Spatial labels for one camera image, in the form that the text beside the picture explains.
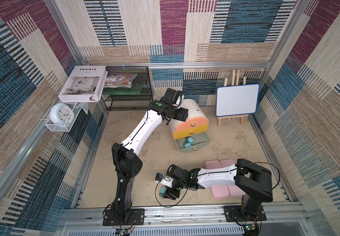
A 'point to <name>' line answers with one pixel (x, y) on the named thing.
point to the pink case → (222, 191)
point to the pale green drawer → (201, 141)
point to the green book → (133, 90)
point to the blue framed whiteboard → (237, 100)
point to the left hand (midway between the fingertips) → (181, 113)
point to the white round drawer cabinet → (195, 110)
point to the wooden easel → (233, 83)
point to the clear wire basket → (76, 108)
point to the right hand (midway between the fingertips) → (164, 189)
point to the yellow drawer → (191, 132)
